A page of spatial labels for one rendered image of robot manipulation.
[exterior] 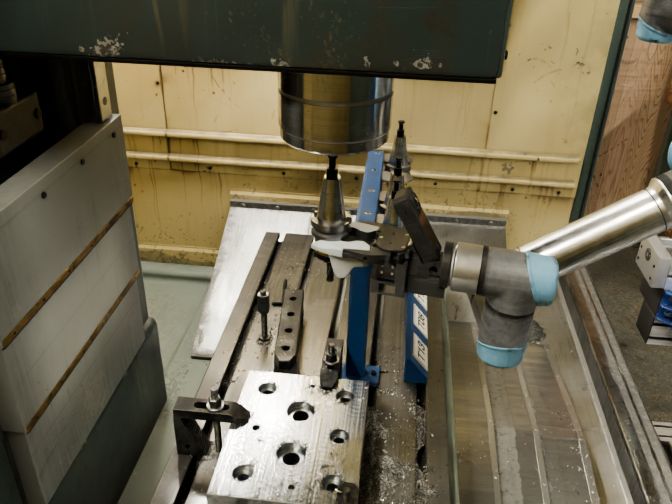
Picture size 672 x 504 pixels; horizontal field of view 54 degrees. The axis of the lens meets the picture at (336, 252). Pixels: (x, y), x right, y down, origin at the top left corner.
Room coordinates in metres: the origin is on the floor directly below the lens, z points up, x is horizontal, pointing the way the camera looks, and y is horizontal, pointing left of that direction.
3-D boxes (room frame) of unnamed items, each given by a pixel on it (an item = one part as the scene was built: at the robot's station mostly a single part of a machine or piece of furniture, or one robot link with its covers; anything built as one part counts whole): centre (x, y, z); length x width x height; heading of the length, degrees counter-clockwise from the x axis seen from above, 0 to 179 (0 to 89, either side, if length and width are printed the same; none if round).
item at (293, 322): (1.16, 0.10, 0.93); 0.26 x 0.05 x 0.06; 0
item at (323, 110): (0.90, 0.01, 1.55); 0.16 x 0.16 x 0.12
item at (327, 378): (0.98, 0.00, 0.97); 0.13 x 0.03 x 0.15; 175
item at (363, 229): (0.92, -0.02, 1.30); 0.09 x 0.03 x 0.06; 63
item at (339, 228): (0.90, 0.01, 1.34); 0.06 x 0.06 x 0.03
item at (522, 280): (0.83, -0.27, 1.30); 0.11 x 0.08 x 0.09; 77
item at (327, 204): (0.90, 0.01, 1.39); 0.04 x 0.04 x 0.07
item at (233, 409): (0.85, 0.21, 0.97); 0.13 x 0.03 x 0.15; 85
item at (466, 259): (0.85, -0.19, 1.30); 0.08 x 0.05 x 0.08; 167
